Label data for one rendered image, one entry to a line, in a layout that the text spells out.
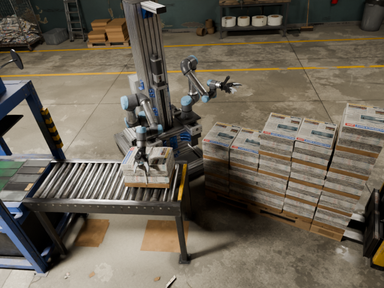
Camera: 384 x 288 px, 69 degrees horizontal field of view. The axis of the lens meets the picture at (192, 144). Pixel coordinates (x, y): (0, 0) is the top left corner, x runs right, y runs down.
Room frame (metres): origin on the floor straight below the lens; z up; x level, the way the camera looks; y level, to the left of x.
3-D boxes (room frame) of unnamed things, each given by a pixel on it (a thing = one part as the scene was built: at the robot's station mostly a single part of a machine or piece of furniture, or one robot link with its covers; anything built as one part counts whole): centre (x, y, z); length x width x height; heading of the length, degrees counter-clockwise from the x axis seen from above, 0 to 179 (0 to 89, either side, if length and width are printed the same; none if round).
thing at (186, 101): (2.74, 0.02, 0.98); 0.13 x 0.12 x 0.14; 144
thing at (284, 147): (2.05, -0.81, 0.95); 0.38 x 0.29 x 0.23; 151
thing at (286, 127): (2.05, -0.82, 1.06); 0.37 x 0.29 x 0.01; 151
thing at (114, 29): (8.46, 2.05, 0.28); 1.20 x 0.83 x 0.57; 82
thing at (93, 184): (1.84, 0.89, 0.77); 0.47 x 0.05 x 0.05; 172
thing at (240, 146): (2.11, -0.70, 0.42); 1.17 x 0.39 x 0.83; 60
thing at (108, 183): (1.82, 0.76, 0.77); 0.47 x 0.05 x 0.05; 172
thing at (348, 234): (1.74, -1.11, 0.05); 1.05 x 0.10 x 0.04; 60
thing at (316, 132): (1.91, -1.07, 1.06); 0.37 x 0.28 x 0.01; 149
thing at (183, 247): (1.48, 0.16, 0.34); 0.06 x 0.06 x 0.68; 82
